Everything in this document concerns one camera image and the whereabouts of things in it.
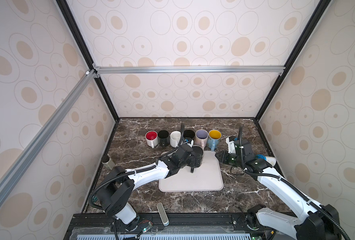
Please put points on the grey white remote bar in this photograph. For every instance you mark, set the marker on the grey white remote bar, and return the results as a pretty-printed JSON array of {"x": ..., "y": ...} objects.
[{"x": 162, "y": 214}]

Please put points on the white mug red inside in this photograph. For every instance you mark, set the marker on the white mug red inside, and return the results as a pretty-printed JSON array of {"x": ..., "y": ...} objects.
[{"x": 152, "y": 139}]

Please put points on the diagonal aluminium frame bar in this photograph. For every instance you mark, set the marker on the diagonal aluminium frame bar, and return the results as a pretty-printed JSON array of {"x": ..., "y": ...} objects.
[{"x": 17, "y": 170}]

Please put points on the blue mug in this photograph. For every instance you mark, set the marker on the blue mug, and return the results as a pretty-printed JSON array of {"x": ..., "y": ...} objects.
[{"x": 214, "y": 137}]

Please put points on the small white black mug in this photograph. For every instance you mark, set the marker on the small white black mug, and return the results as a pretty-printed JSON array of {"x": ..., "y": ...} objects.
[{"x": 188, "y": 136}]

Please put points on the white cup blue lid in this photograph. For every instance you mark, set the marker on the white cup blue lid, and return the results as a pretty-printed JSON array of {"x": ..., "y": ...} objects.
[{"x": 270, "y": 160}]

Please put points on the pink mug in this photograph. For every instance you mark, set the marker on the pink mug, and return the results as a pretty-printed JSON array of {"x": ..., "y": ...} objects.
[{"x": 200, "y": 139}]

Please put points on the beige plastic tray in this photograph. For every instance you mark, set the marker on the beige plastic tray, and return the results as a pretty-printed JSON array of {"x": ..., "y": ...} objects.
[{"x": 205, "y": 178}]

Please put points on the small bottle black cap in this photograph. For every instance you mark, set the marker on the small bottle black cap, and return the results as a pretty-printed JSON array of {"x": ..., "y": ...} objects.
[{"x": 108, "y": 162}]

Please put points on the black skull pattern mug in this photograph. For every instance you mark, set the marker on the black skull pattern mug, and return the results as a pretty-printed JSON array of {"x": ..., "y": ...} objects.
[{"x": 195, "y": 160}]

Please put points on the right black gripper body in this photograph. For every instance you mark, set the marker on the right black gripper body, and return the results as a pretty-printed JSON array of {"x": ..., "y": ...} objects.
[{"x": 231, "y": 159}]

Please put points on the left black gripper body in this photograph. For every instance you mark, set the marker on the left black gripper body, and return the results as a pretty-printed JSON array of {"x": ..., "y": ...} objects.
[{"x": 190, "y": 161}]

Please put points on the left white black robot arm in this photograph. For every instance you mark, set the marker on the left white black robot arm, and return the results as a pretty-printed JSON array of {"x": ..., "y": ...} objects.
[{"x": 112, "y": 195}]

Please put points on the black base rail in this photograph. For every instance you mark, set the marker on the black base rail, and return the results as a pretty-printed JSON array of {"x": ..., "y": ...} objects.
[{"x": 182, "y": 226}]

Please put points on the horizontal aluminium frame bar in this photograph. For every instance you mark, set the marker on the horizontal aluminium frame bar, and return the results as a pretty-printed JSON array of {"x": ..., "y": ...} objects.
[{"x": 187, "y": 70}]

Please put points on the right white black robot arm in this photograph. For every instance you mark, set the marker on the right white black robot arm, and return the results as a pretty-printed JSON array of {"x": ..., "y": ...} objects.
[{"x": 311, "y": 219}]

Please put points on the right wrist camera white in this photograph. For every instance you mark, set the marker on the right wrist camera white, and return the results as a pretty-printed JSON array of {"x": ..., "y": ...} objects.
[{"x": 233, "y": 144}]

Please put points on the white ribbed mug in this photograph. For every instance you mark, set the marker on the white ribbed mug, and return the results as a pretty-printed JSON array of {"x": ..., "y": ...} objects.
[{"x": 175, "y": 138}]

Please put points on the black mug white rim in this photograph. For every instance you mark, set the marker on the black mug white rim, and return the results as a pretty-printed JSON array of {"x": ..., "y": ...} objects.
[{"x": 163, "y": 138}]

